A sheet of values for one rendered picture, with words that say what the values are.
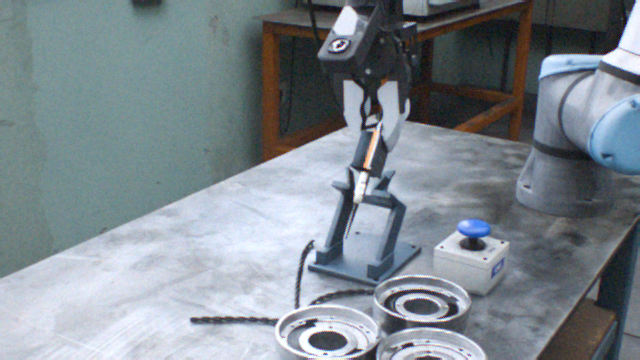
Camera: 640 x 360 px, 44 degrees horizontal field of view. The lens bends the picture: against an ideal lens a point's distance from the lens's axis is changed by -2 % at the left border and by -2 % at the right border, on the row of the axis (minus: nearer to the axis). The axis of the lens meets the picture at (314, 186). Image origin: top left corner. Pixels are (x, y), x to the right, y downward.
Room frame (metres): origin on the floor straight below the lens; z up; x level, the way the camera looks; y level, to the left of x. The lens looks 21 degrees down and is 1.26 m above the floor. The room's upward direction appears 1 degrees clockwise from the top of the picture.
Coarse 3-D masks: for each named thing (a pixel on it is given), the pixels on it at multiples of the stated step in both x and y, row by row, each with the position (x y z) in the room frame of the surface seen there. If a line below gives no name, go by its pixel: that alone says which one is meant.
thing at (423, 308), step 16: (384, 288) 0.80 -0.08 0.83; (416, 288) 0.82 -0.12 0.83; (432, 288) 0.82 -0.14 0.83; (448, 288) 0.81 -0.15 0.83; (400, 304) 0.78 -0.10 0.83; (416, 304) 0.79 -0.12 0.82; (432, 304) 0.79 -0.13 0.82; (464, 304) 0.78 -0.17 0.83; (384, 320) 0.74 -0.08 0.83; (400, 320) 0.73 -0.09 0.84; (416, 320) 0.72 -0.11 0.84; (432, 320) 0.72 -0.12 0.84; (448, 320) 0.73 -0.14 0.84; (464, 320) 0.74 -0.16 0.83; (384, 336) 0.75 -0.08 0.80
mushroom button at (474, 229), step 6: (462, 222) 0.90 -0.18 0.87; (468, 222) 0.90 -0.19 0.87; (474, 222) 0.90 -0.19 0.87; (480, 222) 0.90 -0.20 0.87; (486, 222) 0.91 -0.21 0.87; (462, 228) 0.89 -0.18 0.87; (468, 228) 0.89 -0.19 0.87; (474, 228) 0.89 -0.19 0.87; (480, 228) 0.89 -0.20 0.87; (486, 228) 0.89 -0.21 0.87; (462, 234) 0.89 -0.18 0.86; (468, 234) 0.88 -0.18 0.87; (474, 234) 0.88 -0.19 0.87; (480, 234) 0.88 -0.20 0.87; (486, 234) 0.89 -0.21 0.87; (468, 240) 0.90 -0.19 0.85; (474, 240) 0.90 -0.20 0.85
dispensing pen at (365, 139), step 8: (376, 128) 0.97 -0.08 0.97; (360, 136) 0.95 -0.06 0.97; (368, 136) 0.95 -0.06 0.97; (360, 144) 0.94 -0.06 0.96; (368, 144) 0.94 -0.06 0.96; (360, 152) 0.94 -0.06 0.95; (368, 152) 0.93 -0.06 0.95; (360, 160) 0.93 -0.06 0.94; (360, 168) 0.93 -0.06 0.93; (360, 176) 0.93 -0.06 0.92; (368, 176) 0.93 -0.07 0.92; (360, 184) 0.93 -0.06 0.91; (368, 184) 0.93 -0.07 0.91; (360, 192) 0.92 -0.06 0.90; (360, 200) 0.92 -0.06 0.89; (352, 216) 0.91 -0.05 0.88
